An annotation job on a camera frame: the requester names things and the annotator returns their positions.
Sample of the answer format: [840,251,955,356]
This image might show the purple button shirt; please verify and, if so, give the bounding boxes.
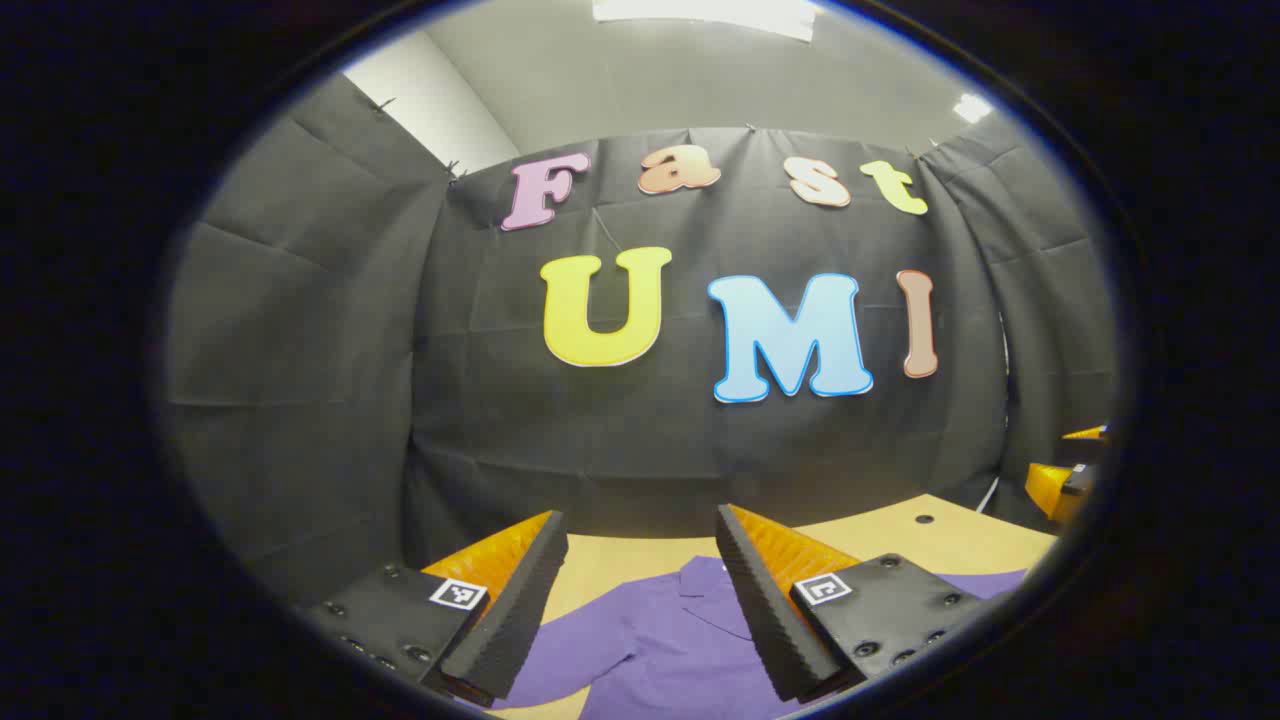
[455,555,1031,720]

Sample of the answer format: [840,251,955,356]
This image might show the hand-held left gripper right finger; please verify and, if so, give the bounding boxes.
[715,503,991,703]

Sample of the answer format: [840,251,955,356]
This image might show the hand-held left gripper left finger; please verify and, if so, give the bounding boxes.
[300,510,569,709]

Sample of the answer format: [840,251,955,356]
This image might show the long ceiling light panel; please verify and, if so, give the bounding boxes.
[592,0,823,43]

